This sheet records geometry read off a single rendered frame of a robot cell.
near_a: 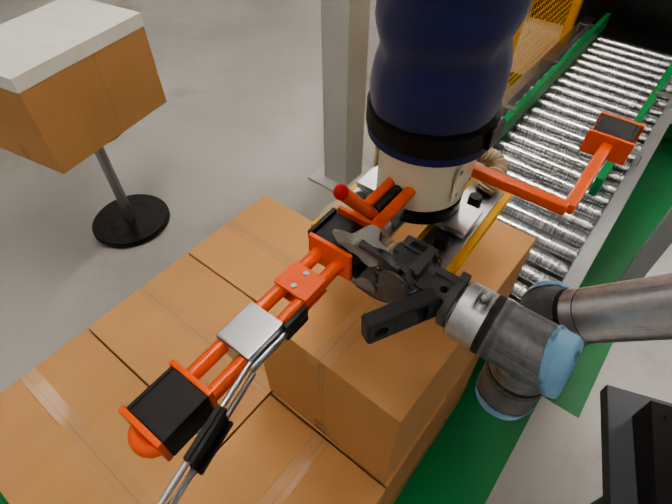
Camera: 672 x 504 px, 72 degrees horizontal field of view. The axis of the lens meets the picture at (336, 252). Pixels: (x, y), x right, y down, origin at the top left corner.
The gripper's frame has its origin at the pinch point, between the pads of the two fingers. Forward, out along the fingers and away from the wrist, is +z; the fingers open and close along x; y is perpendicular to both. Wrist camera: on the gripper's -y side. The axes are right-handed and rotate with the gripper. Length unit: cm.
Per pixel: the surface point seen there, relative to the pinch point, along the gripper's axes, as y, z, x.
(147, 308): -8, 71, -69
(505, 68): 27.1, -10.2, 22.5
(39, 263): -9, 180, -124
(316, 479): -15, -5, -69
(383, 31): 17.6, 5.0, 27.1
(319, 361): -4.7, 0.7, -29.7
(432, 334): 14.4, -14.5, -29.5
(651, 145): 175, -37, -64
